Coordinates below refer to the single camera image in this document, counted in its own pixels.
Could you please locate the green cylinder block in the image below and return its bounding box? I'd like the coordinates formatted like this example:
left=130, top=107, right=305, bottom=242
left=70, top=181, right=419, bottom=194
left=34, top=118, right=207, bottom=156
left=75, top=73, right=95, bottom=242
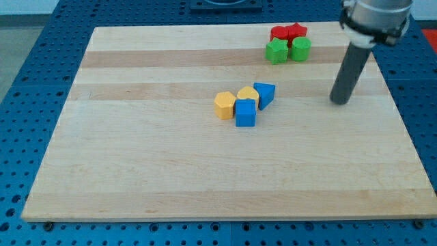
left=291, top=37, right=311, bottom=62

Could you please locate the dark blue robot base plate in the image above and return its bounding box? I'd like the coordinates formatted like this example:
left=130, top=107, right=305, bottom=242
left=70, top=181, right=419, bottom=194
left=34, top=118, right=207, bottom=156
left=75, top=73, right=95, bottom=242
left=188, top=0, right=264, bottom=12

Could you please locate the blue triangle block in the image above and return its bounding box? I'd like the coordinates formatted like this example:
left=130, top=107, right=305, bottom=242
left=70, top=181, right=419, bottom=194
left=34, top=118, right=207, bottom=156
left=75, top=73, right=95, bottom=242
left=253, top=82, right=276, bottom=111

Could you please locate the red rounded block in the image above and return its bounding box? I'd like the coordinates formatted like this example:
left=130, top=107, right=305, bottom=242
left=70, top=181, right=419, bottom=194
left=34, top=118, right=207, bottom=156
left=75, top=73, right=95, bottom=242
left=270, top=25, right=289, bottom=41

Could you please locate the blue cube block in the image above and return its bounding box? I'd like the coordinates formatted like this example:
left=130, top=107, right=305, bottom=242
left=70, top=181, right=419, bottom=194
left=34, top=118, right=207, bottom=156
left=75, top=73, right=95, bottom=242
left=236, top=99, right=257, bottom=127

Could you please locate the red star block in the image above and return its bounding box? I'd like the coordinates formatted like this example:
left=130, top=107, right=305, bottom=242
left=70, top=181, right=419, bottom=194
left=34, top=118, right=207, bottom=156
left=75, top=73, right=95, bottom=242
left=285, top=23, right=308, bottom=48

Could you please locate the light wooden board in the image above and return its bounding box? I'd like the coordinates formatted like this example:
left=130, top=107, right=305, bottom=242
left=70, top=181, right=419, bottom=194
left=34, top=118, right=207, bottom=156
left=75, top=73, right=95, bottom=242
left=21, top=22, right=436, bottom=222

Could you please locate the green star block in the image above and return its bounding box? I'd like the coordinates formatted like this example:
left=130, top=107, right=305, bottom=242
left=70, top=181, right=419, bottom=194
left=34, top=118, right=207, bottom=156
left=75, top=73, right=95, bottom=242
left=265, top=38, right=289, bottom=64

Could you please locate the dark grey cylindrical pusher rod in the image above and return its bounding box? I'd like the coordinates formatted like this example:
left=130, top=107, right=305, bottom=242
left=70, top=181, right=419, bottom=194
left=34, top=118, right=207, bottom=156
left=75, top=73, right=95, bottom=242
left=330, top=43, right=371, bottom=105

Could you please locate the yellow hexagon block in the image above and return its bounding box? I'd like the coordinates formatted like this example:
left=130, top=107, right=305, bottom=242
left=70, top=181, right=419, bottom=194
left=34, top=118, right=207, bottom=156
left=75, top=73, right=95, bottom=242
left=214, top=91, right=236, bottom=120

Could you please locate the yellow heart block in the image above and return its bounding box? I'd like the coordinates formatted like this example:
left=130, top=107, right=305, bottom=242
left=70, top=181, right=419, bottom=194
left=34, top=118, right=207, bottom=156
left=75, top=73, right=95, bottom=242
left=236, top=86, right=259, bottom=109

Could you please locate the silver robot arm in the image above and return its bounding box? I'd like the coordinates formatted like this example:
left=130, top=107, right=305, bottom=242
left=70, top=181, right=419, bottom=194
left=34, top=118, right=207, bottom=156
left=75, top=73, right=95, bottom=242
left=339, top=0, right=413, bottom=49

